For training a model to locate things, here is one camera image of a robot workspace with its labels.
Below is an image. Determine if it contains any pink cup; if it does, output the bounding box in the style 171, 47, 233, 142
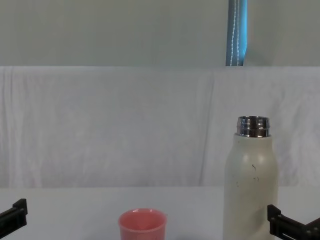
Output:
117, 208, 168, 240

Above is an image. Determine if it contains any white table cloth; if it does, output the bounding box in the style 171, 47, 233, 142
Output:
0, 185, 320, 240

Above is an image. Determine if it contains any white wrinkled backdrop cloth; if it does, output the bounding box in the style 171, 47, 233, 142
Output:
0, 65, 320, 189

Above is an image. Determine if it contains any cream vacuum bottle steel neck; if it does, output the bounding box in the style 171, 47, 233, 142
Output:
223, 115, 280, 240

